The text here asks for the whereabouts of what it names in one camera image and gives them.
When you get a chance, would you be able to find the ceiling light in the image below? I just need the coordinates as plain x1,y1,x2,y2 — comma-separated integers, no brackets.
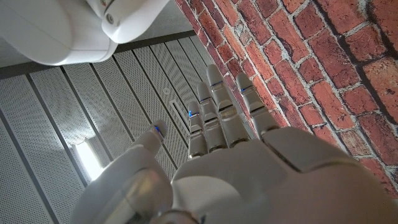
72,136,106,182

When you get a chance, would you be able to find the red brick printed backdrop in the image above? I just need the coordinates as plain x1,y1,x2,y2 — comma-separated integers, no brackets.
174,0,398,200

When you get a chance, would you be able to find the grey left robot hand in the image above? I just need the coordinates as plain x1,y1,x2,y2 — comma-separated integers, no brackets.
68,63,398,224

